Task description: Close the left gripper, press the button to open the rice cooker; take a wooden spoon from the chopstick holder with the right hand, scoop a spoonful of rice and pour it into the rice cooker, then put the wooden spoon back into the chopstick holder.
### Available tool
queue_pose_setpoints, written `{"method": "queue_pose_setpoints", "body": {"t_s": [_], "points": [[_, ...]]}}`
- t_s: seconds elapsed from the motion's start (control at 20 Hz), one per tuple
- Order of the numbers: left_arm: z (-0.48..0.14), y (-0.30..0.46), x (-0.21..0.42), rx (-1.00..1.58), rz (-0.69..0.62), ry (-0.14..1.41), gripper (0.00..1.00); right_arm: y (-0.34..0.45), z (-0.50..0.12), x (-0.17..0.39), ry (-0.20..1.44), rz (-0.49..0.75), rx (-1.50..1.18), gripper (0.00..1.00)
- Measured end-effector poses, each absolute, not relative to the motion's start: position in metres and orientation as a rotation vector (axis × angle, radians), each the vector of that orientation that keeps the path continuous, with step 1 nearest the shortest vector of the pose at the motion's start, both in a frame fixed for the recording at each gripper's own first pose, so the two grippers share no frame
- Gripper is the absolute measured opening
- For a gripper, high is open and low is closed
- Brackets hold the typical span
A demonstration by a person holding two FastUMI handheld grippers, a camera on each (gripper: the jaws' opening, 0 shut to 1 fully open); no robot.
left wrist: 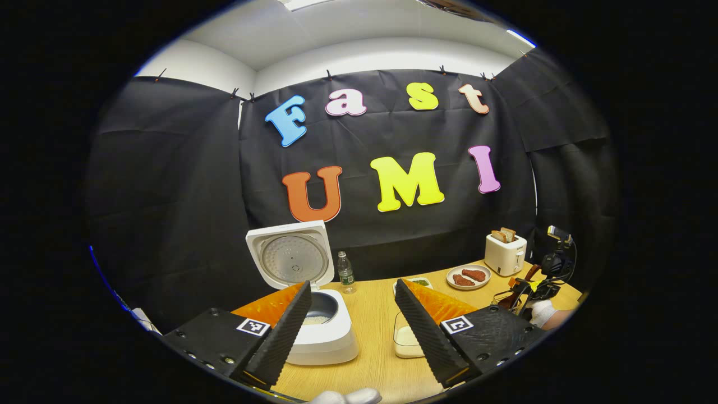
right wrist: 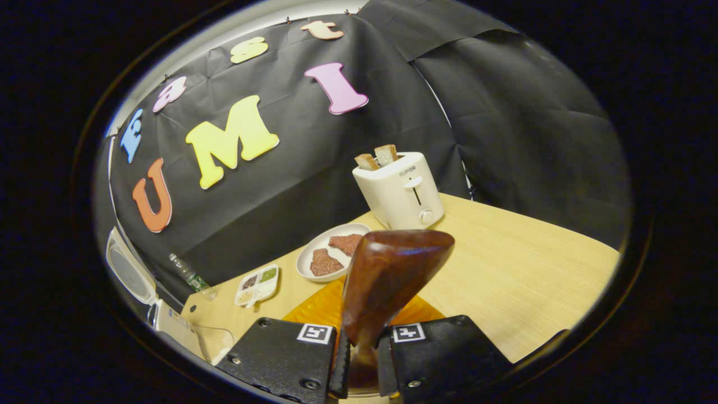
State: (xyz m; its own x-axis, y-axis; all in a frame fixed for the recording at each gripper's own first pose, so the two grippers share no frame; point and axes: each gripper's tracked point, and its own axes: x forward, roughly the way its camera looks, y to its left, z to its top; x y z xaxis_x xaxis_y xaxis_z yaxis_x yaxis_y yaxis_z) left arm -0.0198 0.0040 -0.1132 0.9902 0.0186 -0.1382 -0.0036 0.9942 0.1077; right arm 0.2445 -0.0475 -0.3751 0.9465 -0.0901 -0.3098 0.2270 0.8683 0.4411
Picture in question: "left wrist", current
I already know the clear plastic rice box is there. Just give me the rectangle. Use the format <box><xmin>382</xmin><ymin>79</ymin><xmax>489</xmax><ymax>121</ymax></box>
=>
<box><xmin>393</xmin><ymin>311</ymin><xmax>427</xmax><ymax>359</ymax></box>

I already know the white rice cooker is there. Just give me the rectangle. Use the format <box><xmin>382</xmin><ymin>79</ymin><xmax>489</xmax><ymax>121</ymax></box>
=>
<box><xmin>246</xmin><ymin>220</ymin><xmax>360</xmax><ymax>366</ymax></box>

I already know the white toaster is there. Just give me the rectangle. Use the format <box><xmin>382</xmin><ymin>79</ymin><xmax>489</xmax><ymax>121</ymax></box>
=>
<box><xmin>484</xmin><ymin>231</ymin><xmax>528</xmax><ymax>277</ymax></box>

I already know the clear metal chopstick holder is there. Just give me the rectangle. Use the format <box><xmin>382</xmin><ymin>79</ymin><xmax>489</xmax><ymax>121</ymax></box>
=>
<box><xmin>491</xmin><ymin>289</ymin><xmax>522</xmax><ymax>310</ymax></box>

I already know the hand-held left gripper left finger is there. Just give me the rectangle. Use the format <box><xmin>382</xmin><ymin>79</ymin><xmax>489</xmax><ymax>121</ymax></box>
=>
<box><xmin>163</xmin><ymin>281</ymin><xmax>313</xmax><ymax>391</ymax></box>

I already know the clear plastic water bottle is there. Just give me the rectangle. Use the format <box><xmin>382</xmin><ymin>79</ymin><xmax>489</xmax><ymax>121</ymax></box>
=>
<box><xmin>337</xmin><ymin>251</ymin><xmax>357</xmax><ymax>295</ymax></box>

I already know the white divided grain dish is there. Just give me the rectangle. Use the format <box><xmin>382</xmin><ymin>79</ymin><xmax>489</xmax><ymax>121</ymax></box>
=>
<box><xmin>393</xmin><ymin>277</ymin><xmax>434</xmax><ymax>295</ymax></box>

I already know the long ceiling light panel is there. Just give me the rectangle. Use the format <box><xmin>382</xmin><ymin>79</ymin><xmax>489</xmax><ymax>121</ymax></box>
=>
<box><xmin>280</xmin><ymin>0</ymin><xmax>332</xmax><ymax>12</ymax></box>

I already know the black backdrop cloth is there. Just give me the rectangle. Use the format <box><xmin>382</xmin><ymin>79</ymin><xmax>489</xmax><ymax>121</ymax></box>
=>
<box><xmin>84</xmin><ymin>48</ymin><xmax>620</xmax><ymax>332</ymax></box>

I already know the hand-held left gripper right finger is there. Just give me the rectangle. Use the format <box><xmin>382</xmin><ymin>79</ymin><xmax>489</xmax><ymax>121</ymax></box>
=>
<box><xmin>394</xmin><ymin>278</ymin><xmax>547</xmax><ymax>389</ymax></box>

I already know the round white plate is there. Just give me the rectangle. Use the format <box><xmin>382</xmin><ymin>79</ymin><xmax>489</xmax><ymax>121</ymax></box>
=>
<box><xmin>446</xmin><ymin>264</ymin><xmax>493</xmax><ymax>291</ymax></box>

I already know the small ceiling light panel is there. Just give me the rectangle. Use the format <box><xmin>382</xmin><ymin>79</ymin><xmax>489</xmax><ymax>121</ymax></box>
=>
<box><xmin>507</xmin><ymin>29</ymin><xmax>537</xmax><ymax>49</ymax></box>

